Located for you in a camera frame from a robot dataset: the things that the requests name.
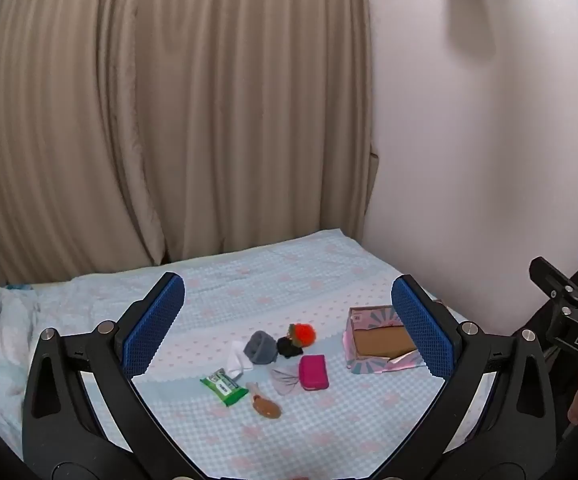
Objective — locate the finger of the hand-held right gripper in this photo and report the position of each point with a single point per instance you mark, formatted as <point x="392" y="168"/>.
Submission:
<point x="549" y="275"/>

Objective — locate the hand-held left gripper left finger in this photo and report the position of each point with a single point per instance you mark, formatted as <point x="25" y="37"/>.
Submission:
<point x="151" y="330"/>

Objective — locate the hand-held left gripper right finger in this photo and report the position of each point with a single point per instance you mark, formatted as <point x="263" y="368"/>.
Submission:
<point x="424" y="330"/>

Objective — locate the cardboard box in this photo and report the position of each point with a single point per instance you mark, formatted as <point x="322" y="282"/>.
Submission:
<point x="379" y="342"/>

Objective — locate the white sock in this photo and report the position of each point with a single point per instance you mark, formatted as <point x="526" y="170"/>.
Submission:
<point x="236" y="360"/>

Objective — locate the green wipes packet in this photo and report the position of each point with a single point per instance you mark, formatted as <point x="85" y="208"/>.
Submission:
<point x="225" y="387"/>

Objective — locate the grey sock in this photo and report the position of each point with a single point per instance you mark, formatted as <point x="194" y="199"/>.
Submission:
<point x="261" y="347"/>

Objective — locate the pink pouch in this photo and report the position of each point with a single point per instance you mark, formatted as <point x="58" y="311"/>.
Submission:
<point x="314" y="372"/>

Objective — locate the orange fluffy plush ball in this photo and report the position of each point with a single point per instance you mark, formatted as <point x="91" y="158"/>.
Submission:
<point x="303" y="334"/>

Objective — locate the brown drumstick plush toy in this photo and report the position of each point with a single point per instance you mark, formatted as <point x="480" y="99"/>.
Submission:
<point x="266" y="405"/>

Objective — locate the black sock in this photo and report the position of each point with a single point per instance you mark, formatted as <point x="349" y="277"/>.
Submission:
<point x="288" y="349"/>

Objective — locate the blue checked bed sheet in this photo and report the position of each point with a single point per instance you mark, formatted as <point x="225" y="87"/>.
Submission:
<point x="294" y="280"/>

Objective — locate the sheer pinkish cloth piece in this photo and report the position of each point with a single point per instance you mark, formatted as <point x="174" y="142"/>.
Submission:
<point x="286" y="382"/>

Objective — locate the beige curtain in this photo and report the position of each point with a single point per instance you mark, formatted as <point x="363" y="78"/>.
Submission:
<point x="169" y="110"/>

